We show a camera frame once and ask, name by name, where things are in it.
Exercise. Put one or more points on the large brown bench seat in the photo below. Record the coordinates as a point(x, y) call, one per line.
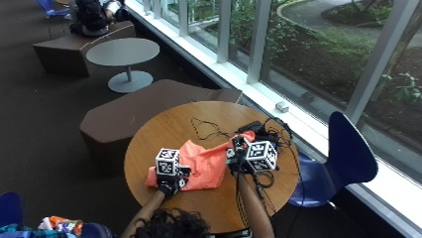
point(132, 112)

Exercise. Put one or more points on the colourful patterned bag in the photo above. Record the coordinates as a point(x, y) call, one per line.
point(57, 226)

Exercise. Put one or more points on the person's left hand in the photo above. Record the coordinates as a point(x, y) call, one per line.
point(169, 185)

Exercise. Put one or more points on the dark blue chair back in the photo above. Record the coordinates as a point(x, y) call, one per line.
point(9, 210)

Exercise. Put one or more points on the right glove white marker cube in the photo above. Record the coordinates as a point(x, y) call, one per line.
point(262, 155)

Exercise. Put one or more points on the small brown bench seat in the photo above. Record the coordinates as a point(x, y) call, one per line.
point(61, 53)

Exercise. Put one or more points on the left glove white marker cube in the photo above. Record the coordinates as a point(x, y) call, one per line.
point(168, 161)

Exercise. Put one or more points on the blue chair with metal legs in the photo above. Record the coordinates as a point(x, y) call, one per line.
point(51, 8)

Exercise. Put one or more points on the black box device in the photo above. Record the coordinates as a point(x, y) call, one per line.
point(252, 127)

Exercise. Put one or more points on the orange cloth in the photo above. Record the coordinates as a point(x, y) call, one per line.
point(206, 167)

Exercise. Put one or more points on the small white box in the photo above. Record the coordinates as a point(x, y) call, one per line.
point(282, 106)

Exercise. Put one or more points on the glove white marker cube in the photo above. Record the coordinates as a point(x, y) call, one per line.
point(262, 155)
point(168, 161)

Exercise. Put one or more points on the blue shell chair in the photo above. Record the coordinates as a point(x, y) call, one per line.
point(348, 158)

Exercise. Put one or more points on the person's right hand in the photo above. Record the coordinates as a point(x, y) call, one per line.
point(237, 158)

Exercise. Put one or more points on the grey round pedestal table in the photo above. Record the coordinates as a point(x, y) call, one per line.
point(123, 51)

